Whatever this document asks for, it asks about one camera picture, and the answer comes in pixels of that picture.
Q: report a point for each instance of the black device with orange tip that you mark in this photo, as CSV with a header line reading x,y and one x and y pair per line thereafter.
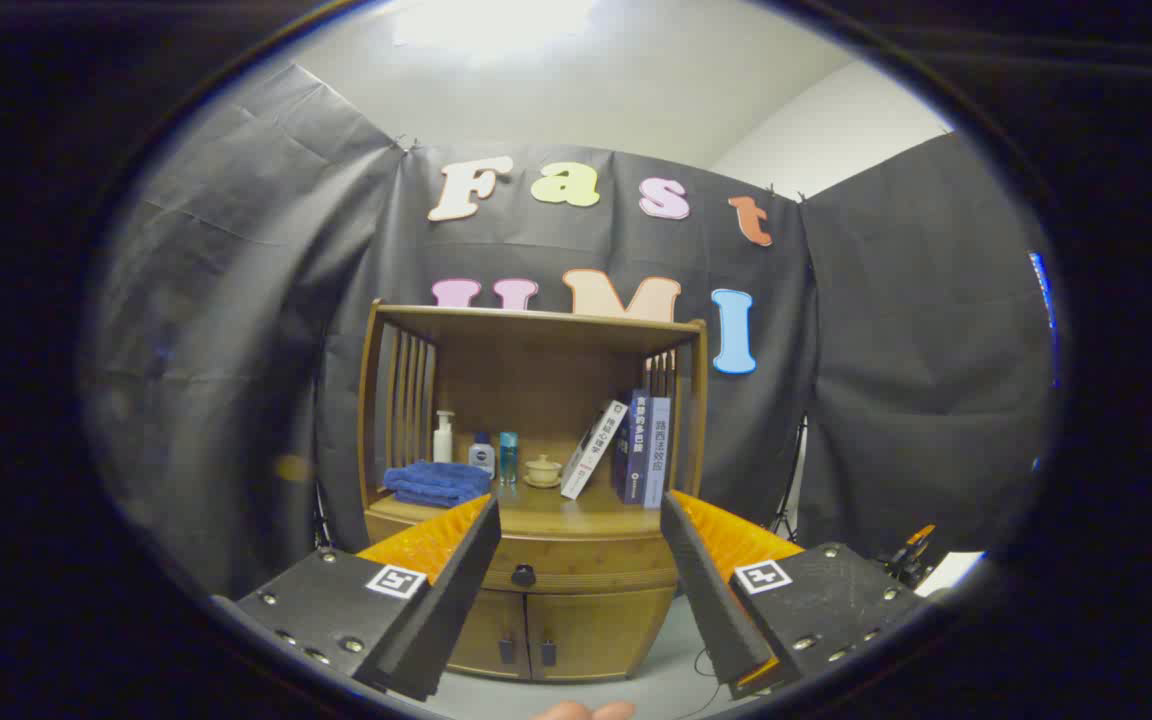
x,y
908,562

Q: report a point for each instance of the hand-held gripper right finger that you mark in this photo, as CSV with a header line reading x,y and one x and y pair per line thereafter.
x,y
711,590

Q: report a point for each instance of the dark blue book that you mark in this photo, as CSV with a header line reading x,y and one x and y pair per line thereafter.
x,y
633,450

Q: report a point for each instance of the white pump bottle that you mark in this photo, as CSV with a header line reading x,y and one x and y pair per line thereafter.
x,y
443,442

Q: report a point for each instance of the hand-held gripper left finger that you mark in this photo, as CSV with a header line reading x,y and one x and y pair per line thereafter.
x,y
446,610

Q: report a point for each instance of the clear blue bottle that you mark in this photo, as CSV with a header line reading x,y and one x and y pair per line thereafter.
x,y
508,460

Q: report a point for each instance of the folded blue towel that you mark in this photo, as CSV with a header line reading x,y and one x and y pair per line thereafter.
x,y
436,483

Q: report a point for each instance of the light blue book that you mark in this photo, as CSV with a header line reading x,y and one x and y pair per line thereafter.
x,y
657,455

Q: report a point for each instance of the wooden cabinet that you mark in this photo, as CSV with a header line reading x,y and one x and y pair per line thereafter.
x,y
536,380

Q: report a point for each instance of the wooden countertop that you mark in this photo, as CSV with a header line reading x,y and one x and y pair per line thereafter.
x,y
536,505

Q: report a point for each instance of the white book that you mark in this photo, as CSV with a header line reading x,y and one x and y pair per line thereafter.
x,y
591,452

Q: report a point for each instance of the wooden drawer with black knob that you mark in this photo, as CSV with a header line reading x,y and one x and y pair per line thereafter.
x,y
576,560

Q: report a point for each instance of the wooden cabinet door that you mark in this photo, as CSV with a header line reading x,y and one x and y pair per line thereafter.
x,y
491,630
596,630

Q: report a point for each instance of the cream lidded teacup with saucer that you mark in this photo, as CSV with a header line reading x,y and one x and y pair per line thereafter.
x,y
542,470

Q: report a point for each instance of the white bottle with blue cap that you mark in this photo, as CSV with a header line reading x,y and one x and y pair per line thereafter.
x,y
482,456

